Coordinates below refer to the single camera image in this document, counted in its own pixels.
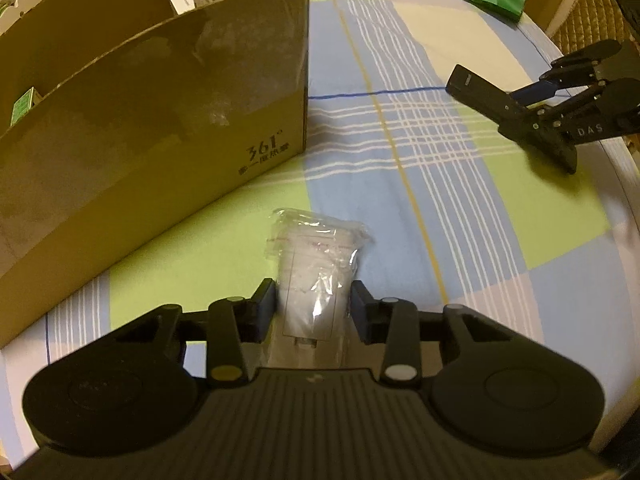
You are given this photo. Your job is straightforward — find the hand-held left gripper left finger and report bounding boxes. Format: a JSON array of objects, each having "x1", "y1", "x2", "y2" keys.
[{"x1": 114, "y1": 277, "x2": 279, "y2": 387}]

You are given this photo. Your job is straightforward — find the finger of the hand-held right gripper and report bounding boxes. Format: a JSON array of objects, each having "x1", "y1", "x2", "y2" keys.
[
  {"x1": 499, "y1": 77, "x2": 640, "y2": 145},
  {"x1": 514, "y1": 39, "x2": 627, "y2": 107}
]

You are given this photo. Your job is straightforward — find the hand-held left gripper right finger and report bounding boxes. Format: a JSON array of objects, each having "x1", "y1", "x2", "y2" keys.
[{"x1": 349, "y1": 280, "x2": 507, "y2": 387}]

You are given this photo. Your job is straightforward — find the white item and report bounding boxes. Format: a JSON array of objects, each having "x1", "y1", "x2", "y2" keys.
[{"x1": 265, "y1": 206, "x2": 376, "y2": 370}]

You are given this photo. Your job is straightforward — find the brown cardboard box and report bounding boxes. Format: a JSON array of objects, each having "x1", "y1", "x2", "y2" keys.
[{"x1": 0, "y1": 0, "x2": 311, "y2": 350}]

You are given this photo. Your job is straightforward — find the woven brown chair cushion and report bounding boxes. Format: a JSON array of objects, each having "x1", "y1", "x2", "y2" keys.
[{"x1": 547, "y1": 0, "x2": 637, "y2": 57}]

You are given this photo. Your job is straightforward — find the checked pastel tablecloth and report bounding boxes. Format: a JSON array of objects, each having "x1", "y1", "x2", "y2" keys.
[{"x1": 0, "y1": 0, "x2": 640, "y2": 480}]

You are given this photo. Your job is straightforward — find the green medicine box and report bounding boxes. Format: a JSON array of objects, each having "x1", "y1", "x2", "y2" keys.
[{"x1": 10, "y1": 87, "x2": 44, "y2": 127}]

